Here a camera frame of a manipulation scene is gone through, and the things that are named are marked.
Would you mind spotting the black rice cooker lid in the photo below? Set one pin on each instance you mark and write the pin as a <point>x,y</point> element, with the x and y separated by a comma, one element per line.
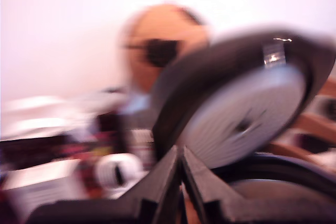
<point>236,98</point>

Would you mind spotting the black Philips rice cooker body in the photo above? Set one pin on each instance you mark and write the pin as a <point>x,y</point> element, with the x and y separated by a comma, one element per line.
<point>265,165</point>

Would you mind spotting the white striped roll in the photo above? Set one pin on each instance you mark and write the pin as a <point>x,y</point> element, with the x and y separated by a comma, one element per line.
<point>118,170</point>

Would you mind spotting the wooden chair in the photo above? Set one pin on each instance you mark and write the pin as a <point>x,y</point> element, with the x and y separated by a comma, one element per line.
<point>315,125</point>

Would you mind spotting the tan globe with dark pattern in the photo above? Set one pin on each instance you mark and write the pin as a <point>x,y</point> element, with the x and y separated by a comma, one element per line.
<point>168,30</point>

